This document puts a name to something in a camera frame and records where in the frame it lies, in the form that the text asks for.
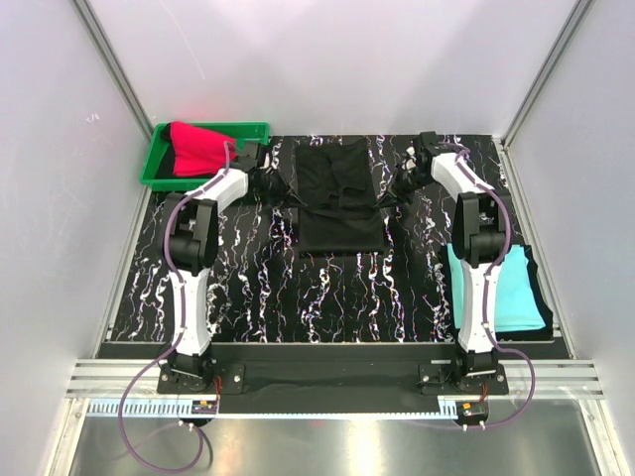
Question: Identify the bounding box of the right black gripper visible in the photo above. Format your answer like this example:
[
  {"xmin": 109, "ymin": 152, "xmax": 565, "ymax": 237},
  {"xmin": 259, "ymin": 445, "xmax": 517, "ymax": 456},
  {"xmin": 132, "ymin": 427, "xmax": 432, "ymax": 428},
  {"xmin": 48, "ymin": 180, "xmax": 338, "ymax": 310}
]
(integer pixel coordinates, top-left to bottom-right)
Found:
[{"xmin": 374, "ymin": 164, "xmax": 435, "ymax": 210}]

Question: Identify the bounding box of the black t shirt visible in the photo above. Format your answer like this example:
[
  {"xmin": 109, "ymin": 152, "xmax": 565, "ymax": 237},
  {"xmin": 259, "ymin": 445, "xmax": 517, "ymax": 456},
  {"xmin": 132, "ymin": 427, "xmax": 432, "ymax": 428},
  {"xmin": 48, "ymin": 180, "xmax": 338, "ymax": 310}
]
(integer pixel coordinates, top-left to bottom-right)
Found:
[{"xmin": 295, "ymin": 138, "xmax": 385, "ymax": 255}]

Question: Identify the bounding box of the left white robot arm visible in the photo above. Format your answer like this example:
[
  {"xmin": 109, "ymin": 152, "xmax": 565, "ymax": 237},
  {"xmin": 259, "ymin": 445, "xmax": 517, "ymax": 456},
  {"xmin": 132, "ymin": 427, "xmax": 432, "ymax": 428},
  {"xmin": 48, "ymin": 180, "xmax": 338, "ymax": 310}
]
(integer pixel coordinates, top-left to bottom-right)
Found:
[{"xmin": 158, "ymin": 141, "xmax": 304, "ymax": 393}]

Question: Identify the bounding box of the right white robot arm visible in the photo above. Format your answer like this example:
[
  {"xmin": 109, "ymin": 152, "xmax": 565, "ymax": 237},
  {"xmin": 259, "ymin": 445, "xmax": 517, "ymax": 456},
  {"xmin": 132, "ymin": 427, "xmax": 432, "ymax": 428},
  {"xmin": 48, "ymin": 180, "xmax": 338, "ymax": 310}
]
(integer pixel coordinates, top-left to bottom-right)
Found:
[{"xmin": 376, "ymin": 132, "xmax": 512, "ymax": 394}]

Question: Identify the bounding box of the green plastic bin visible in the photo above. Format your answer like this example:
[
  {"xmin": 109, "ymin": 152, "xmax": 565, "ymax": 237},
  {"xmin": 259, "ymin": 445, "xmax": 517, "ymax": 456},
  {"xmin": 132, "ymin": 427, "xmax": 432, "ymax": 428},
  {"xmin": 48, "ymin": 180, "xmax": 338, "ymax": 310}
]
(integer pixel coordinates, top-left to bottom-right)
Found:
[{"xmin": 140, "ymin": 121, "xmax": 270, "ymax": 191}]

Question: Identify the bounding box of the red t shirt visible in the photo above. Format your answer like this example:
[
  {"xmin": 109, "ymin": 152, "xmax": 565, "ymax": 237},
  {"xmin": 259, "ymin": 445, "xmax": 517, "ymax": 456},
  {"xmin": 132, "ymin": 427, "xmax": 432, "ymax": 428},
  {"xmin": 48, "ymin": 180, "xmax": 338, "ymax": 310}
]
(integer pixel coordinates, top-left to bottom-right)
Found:
[{"xmin": 169, "ymin": 122, "xmax": 237, "ymax": 179}]

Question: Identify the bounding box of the black marbled table mat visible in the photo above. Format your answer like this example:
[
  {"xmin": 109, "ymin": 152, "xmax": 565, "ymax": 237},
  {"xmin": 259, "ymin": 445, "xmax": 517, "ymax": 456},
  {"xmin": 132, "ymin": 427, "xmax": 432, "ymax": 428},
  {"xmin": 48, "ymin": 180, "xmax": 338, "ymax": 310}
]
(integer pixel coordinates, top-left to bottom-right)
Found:
[{"xmin": 107, "ymin": 133, "xmax": 557, "ymax": 344}]

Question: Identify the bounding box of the folded teal t shirt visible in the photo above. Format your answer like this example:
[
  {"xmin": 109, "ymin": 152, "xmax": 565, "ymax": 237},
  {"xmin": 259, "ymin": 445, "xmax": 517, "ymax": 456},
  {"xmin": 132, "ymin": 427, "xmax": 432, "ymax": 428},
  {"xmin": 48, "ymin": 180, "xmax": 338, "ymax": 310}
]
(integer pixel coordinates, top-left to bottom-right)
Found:
[{"xmin": 442, "ymin": 244, "xmax": 553, "ymax": 337}]

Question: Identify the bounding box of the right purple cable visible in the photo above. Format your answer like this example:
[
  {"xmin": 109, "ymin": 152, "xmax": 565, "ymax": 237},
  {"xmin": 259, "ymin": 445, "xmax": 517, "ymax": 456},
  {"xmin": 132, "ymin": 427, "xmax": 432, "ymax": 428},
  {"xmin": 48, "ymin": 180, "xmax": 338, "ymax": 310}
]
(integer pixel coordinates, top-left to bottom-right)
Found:
[{"xmin": 406, "ymin": 141, "xmax": 537, "ymax": 432}]

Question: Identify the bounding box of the purple cable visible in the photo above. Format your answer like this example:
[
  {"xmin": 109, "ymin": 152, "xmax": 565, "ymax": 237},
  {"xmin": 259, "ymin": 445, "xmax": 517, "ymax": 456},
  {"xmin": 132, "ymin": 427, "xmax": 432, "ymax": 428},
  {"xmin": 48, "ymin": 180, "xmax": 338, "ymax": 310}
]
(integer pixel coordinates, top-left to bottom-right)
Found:
[
  {"xmin": 406, "ymin": 141, "xmax": 537, "ymax": 432},
  {"xmin": 116, "ymin": 141, "xmax": 244, "ymax": 472}
]

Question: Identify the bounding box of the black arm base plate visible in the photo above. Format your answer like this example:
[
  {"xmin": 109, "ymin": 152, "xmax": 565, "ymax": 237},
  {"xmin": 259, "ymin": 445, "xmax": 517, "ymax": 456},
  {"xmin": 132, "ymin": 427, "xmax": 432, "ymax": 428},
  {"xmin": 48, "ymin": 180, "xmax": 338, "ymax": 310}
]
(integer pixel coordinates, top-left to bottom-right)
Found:
[{"xmin": 158, "ymin": 343, "xmax": 509, "ymax": 396}]

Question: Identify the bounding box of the right aluminium frame post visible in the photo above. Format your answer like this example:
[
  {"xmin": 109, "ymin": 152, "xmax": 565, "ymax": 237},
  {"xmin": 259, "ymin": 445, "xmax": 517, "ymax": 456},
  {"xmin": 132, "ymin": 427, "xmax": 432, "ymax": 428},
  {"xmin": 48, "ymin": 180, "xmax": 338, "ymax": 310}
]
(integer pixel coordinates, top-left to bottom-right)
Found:
[{"xmin": 500, "ymin": 0, "xmax": 594, "ymax": 148}]

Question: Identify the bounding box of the aluminium frame post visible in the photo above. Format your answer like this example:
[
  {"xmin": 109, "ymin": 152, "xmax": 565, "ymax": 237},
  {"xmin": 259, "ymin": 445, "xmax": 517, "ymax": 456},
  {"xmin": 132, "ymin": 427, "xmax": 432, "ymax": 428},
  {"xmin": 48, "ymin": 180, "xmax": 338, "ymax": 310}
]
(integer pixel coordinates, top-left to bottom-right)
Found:
[
  {"xmin": 500, "ymin": 0, "xmax": 594, "ymax": 148},
  {"xmin": 70, "ymin": 0, "xmax": 154, "ymax": 140}
]

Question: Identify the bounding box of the white slotted cable duct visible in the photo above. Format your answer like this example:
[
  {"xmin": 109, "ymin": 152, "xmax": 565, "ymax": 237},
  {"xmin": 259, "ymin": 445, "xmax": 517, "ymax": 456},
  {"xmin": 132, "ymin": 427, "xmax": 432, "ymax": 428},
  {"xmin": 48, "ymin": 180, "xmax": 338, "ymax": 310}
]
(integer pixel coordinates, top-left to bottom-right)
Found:
[{"xmin": 86, "ymin": 396, "xmax": 492, "ymax": 420}]

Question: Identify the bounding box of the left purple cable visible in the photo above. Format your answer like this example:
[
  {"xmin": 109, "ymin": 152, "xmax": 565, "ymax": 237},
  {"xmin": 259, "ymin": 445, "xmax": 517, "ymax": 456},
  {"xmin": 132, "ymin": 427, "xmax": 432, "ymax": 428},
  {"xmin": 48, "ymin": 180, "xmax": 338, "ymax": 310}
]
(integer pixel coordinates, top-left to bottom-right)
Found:
[{"xmin": 116, "ymin": 141, "xmax": 244, "ymax": 472}]

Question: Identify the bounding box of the left aluminium frame post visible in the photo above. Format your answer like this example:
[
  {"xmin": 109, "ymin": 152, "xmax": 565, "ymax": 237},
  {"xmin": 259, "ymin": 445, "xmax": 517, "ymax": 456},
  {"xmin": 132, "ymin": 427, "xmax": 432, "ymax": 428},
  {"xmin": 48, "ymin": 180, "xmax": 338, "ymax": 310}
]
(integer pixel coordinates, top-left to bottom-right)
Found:
[{"xmin": 70, "ymin": 0, "xmax": 154, "ymax": 140}]

